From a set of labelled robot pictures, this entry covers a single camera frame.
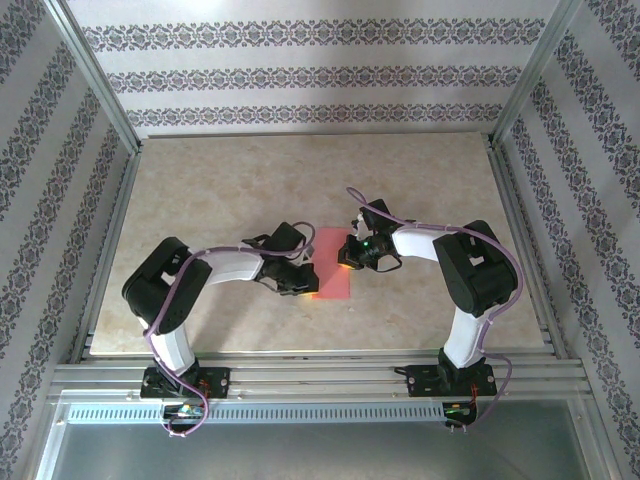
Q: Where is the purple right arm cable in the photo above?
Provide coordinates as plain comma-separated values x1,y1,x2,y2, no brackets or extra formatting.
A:
345,187,524,436

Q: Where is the aluminium right side rail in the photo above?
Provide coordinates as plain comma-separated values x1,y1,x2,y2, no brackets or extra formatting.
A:
488,143,570,361

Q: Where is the aluminium right frame post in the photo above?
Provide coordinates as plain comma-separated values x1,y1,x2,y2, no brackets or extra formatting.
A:
488,0,587,149

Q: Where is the aluminium left frame post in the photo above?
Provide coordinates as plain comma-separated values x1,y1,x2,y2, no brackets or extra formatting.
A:
43,0,143,157

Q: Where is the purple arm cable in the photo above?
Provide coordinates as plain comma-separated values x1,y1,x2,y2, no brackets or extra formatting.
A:
345,187,524,436
142,221,319,441

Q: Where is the aluminium left side rail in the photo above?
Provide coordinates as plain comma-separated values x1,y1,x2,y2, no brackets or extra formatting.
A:
68,147,145,365

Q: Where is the grey metal tray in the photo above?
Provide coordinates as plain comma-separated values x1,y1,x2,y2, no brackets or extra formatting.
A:
32,397,614,480

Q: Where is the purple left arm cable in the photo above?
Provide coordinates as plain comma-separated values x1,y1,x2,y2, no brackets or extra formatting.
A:
142,221,319,441

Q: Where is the thin white wall-side rail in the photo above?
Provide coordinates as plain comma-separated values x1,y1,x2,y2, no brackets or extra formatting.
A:
141,131,494,140

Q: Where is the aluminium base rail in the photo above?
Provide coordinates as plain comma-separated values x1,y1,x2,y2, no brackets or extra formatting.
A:
49,349,587,401

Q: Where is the red cloth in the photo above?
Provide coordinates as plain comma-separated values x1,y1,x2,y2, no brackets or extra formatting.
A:
309,227,354,301

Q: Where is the slotted grey cable duct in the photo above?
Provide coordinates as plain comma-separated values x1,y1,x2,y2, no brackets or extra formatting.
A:
64,402,481,426

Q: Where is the aluminium frame post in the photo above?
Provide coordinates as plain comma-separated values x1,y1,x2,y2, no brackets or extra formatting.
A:
488,0,587,149
43,0,143,157

